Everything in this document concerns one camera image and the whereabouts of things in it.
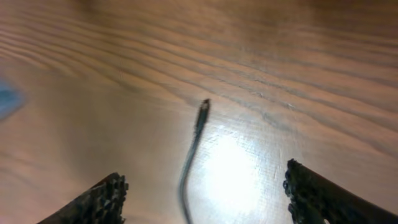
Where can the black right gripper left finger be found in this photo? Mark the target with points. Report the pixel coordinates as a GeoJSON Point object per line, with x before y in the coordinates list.
{"type": "Point", "coordinates": [101, 204]}

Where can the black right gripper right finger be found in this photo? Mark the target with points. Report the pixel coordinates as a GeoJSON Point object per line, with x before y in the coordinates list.
{"type": "Point", "coordinates": [315, 199]}

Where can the blue Galaxy smartphone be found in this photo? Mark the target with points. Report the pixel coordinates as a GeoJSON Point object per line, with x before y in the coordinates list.
{"type": "Point", "coordinates": [11, 99]}

